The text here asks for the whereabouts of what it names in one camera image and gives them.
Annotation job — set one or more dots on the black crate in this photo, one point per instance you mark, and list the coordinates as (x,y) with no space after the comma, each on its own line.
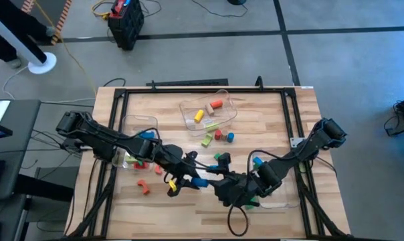
(126,26)

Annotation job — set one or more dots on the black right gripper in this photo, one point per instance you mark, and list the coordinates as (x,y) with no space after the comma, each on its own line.
(235,190)

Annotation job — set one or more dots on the small yellow block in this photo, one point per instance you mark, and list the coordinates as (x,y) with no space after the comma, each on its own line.
(172,185)

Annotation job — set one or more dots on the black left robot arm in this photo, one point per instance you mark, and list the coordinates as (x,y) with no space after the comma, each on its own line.
(98,137)

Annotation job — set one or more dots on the yellow cylinder block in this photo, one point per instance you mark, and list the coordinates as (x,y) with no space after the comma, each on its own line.
(199,116)

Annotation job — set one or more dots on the clear plastic bin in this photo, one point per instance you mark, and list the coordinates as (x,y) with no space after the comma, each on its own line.
(222,114)
(285,201)
(135,122)

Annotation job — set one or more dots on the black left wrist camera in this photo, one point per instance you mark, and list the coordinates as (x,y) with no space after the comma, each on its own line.
(191,155)

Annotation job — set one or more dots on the light green arch block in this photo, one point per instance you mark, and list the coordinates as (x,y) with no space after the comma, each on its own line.
(207,140)
(130,159)

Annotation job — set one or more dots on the orange striped floor mat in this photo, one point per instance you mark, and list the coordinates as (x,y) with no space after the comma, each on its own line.
(63,20)

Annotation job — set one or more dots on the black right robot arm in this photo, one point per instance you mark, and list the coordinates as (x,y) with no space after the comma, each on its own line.
(305,150)

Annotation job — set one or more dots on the black cone base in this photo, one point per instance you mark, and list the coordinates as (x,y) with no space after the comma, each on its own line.
(237,2)

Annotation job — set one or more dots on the blue cylinder block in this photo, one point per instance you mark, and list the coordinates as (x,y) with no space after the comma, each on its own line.
(230,137)
(199,182)

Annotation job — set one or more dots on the person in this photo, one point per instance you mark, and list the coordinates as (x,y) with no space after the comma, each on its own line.
(14,26)

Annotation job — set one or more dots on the black power strip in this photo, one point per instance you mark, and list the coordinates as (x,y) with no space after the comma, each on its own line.
(188,82)

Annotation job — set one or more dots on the tan cylinder block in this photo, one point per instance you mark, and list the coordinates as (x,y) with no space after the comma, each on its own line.
(224,135)
(209,109)

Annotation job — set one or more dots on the small green label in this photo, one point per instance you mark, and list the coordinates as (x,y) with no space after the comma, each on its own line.
(301,166)

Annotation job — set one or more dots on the red arch block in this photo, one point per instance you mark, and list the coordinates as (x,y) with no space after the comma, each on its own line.
(140,166)
(143,186)

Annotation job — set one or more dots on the light green cylinder block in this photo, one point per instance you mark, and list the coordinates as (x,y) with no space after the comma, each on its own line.
(212,127)

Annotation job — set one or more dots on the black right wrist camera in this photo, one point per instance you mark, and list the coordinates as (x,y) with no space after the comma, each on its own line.
(224,159)

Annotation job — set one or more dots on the red cylinder block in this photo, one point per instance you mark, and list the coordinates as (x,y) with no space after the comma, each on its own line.
(218,135)
(216,104)

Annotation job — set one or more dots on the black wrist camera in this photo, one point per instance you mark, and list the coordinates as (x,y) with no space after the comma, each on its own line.
(224,159)
(191,155)

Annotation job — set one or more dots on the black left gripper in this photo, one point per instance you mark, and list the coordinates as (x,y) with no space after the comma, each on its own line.
(175,160)

